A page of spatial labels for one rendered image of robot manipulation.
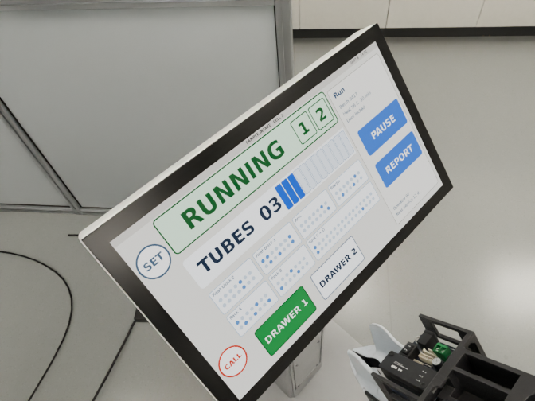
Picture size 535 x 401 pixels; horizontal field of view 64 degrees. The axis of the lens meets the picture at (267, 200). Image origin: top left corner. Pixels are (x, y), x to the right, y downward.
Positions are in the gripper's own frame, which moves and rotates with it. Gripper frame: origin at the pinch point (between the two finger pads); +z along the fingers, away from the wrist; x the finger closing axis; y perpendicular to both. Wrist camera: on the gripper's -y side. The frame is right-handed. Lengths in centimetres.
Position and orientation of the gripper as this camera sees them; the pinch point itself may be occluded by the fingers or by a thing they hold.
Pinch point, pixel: (363, 362)
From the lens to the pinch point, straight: 49.9
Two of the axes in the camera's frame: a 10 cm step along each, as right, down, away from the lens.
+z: -4.9, -0.4, 8.7
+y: -5.1, -8.0, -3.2
